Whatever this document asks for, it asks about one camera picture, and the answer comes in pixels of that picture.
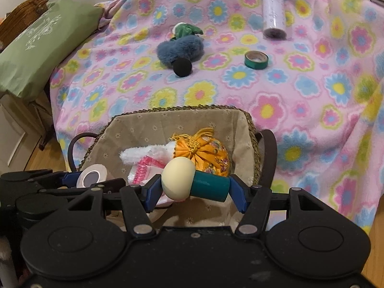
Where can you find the pink floral fleece blanket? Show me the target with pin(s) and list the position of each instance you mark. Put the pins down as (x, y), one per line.
(300, 96)

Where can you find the green plush toy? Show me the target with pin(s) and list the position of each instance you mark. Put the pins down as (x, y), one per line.
(186, 30)

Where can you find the cream teal wooden mushroom toy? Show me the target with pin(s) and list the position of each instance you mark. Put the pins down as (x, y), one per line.
(177, 180)

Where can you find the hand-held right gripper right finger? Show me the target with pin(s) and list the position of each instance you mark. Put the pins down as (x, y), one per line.
(238, 193)

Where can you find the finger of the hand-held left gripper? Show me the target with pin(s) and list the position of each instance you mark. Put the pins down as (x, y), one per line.
(115, 183)
(69, 178)

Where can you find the woven basket with beige liner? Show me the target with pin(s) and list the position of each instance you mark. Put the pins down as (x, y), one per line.
(144, 126)

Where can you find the beige tape roll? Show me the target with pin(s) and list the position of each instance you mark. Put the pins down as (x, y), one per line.
(99, 169)

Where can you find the purple white bottle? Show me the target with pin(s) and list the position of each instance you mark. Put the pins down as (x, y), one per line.
(274, 15)

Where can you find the brown wicker basket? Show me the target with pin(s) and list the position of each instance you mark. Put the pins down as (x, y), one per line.
(21, 18)

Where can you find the green tape roll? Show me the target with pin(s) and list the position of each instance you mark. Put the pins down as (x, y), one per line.
(249, 63)

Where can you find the blue-grey fluffy pouch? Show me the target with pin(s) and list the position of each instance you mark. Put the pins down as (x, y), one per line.
(180, 49)

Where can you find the green printed bag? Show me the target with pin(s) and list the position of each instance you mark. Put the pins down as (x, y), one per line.
(45, 45)

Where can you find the white teddy bear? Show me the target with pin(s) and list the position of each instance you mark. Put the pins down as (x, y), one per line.
(135, 154)

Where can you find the black foam ball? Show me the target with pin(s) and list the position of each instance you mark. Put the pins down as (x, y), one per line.
(183, 67)

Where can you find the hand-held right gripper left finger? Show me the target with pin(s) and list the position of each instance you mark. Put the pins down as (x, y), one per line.
(151, 193)

